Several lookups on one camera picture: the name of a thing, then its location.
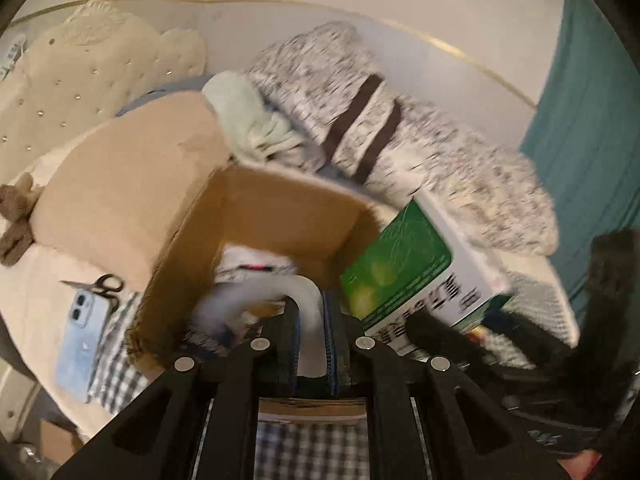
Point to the checkered bed sheet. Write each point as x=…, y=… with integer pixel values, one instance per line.
x=308, y=434

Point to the mint green towel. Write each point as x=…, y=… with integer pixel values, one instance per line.
x=253, y=132

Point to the teal curtain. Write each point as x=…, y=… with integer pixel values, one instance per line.
x=584, y=141

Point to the cardboard box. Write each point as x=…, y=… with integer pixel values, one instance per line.
x=321, y=226

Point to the beige pillow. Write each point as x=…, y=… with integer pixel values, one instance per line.
x=119, y=195

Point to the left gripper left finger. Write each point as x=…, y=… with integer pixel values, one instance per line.
x=189, y=422

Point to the cream tufted headboard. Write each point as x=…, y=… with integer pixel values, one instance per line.
x=82, y=72

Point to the person's hand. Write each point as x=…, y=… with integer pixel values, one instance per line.
x=579, y=466

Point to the white power strip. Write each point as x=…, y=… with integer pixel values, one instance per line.
x=12, y=55

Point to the blue smartphone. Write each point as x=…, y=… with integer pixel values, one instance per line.
x=83, y=332

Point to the floral duvet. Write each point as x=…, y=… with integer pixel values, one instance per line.
x=395, y=145

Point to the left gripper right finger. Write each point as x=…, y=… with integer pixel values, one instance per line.
x=426, y=420

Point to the floral tissue pack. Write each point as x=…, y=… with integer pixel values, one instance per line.
x=240, y=263

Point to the black handled scissors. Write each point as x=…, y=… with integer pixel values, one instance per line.
x=107, y=286

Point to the green 666 box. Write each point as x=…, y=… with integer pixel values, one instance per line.
x=426, y=259

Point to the white curved tube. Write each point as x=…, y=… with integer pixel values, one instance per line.
x=219, y=314

